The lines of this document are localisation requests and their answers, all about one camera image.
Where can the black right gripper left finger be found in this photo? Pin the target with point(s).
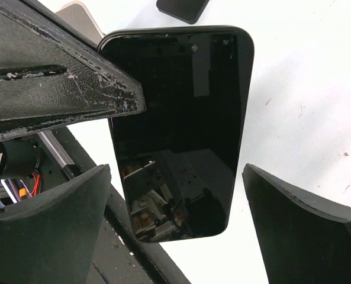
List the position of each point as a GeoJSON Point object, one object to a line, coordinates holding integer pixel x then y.
{"type": "Point", "coordinates": [50, 238]}

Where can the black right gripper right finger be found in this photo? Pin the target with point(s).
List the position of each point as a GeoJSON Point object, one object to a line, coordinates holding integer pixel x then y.
{"type": "Point", "coordinates": [303, 237]}

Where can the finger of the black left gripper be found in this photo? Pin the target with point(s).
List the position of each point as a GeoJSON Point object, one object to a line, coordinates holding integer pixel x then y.
{"type": "Point", "coordinates": [51, 75]}

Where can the white folding phone stand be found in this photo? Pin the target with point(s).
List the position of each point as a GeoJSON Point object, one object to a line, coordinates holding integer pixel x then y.
{"type": "Point", "coordinates": [76, 14]}

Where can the black phone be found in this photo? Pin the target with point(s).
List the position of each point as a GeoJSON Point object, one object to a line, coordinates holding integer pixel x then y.
{"type": "Point", "coordinates": [178, 159]}

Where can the black folding phone stand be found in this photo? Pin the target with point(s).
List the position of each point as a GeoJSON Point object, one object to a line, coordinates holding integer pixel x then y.
{"type": "Point", "coordinates": [188, 11]}

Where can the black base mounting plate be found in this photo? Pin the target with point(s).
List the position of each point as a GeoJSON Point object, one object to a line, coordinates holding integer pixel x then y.
{"type": "Point", "coordinates": [34, 164]}

